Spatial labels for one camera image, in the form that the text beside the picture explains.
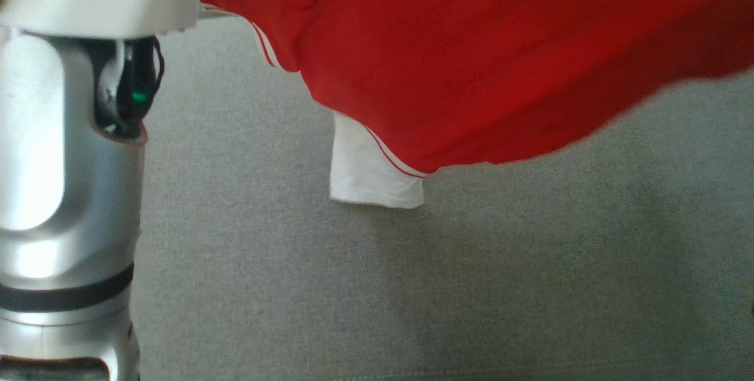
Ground grey sofa seat cushion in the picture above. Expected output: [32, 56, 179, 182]
[133, 13, 754, 381]

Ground red shirt white stripes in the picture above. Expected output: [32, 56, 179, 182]
[180, 0, 754, 210]

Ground left black cable blue connector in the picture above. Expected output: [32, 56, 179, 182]
[150, 37, 166, 97]

